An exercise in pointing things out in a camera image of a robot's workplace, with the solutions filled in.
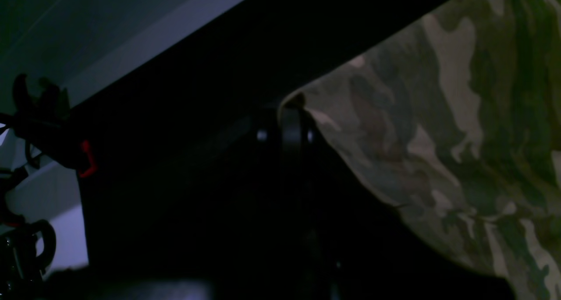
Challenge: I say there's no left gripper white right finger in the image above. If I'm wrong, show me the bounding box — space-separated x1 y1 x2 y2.
285 103 394 300

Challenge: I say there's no camouflage t-shirt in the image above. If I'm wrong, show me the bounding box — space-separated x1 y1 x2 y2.
278 0 561 300

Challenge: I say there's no black table cloth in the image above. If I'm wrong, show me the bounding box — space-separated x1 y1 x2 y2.
59 0 514 300

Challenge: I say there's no red clamp left rear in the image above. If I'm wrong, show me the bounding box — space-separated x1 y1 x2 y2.
77 140 99 178

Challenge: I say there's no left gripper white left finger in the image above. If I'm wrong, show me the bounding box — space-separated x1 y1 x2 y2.
83 112 289 300

